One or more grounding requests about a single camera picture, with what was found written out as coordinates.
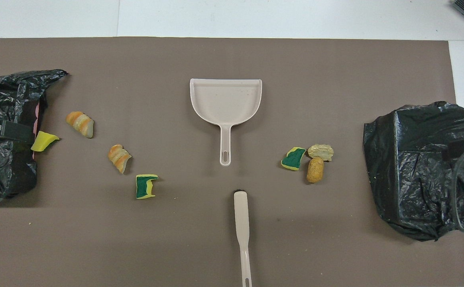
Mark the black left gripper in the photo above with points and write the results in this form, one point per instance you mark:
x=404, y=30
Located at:
x=16, y=132

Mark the green yellow sponge piece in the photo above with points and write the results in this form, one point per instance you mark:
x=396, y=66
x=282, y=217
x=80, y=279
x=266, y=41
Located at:
x=142, y=187
x=293, y=159

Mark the pale bread chunk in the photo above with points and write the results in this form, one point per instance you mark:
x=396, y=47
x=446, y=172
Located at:
x=320, y=152

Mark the brown bread roll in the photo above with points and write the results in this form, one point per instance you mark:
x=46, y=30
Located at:
x=315, y=170

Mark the beige plastic dustpan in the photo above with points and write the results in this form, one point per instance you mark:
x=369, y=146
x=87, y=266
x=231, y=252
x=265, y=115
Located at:
x=226, y=99

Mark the beige hand brush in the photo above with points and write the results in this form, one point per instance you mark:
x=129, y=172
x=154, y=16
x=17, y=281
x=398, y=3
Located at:
x=241, y=215

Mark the black bag covered pink bin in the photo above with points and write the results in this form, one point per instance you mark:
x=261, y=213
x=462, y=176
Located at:
x=0, y=99

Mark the brown table mat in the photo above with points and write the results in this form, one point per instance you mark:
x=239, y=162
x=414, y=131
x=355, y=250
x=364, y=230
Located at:
x=96, y=239

